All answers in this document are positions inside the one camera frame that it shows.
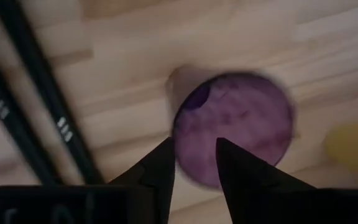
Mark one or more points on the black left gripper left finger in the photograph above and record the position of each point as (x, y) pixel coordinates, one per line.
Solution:
(158, 168)

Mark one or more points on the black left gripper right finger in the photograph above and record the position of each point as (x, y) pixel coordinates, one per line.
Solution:
(241, 177)

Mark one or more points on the purple translucent cup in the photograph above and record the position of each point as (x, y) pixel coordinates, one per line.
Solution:
(244, 115)

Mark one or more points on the yellow cup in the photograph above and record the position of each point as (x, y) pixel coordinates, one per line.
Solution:
(356, 149)

